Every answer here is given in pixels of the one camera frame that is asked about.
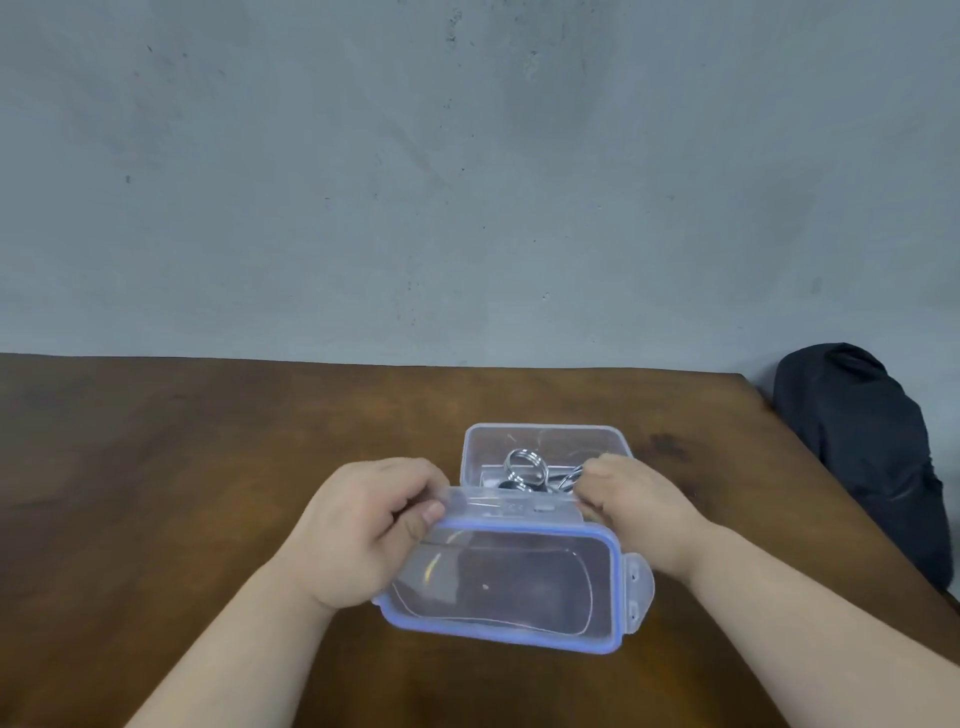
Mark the person's right hand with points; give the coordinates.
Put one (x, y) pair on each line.
(645, 510)

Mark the black bag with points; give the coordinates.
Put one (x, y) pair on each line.
(862, 450)

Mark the person's left hand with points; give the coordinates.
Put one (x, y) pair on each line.
(352, 540)

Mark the clear plastic container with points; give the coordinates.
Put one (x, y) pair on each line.
(547, 442)

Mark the clear lid with blue seal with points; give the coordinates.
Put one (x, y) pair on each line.
(517, 585)

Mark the person's left forearm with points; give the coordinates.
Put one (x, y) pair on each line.
(240, 660)

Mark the person's left thumb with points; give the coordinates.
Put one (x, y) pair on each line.
(421, 519)

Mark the person's right forearm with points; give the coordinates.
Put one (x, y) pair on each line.
(817, 630)

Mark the person's right fingers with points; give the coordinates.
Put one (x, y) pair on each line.
(600, 487)

